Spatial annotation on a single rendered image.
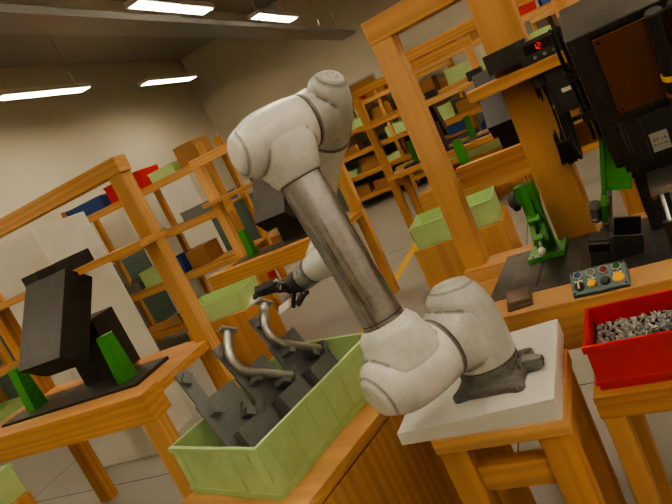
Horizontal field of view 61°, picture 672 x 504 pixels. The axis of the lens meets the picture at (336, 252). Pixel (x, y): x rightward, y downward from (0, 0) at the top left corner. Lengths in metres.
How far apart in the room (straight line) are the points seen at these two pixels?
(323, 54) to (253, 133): 11.38
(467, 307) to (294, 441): 0.64
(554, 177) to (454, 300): 1.02
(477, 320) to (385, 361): 0.25
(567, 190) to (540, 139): 0.21
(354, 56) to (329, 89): 11.08
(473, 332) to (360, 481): 0.61
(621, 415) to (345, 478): 0.73
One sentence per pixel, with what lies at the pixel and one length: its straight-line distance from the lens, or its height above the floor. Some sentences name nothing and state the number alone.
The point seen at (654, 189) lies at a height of 1.13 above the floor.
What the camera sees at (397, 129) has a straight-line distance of 11.59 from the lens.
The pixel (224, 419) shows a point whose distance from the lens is 1.89.
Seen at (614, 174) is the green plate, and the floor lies 1.16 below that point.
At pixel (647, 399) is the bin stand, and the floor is 0.78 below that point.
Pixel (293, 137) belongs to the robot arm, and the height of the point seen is 1.63.
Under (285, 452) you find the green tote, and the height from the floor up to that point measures 0.88.
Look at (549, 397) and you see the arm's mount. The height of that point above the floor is 0.90.
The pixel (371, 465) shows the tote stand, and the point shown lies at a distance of 1.79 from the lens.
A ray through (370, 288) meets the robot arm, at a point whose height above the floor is 1.27.
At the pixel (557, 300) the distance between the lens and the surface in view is 1.81.
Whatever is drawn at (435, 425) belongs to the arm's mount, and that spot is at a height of 0.89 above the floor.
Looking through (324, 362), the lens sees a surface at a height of 0.90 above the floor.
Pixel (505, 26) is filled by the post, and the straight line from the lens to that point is 2.23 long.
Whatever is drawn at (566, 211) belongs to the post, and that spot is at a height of 0.99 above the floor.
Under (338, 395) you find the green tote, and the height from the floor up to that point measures 0.88.
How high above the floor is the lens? 1.60
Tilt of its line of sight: 10 degrees down
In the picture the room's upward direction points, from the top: 25 degrees counter-clockwise
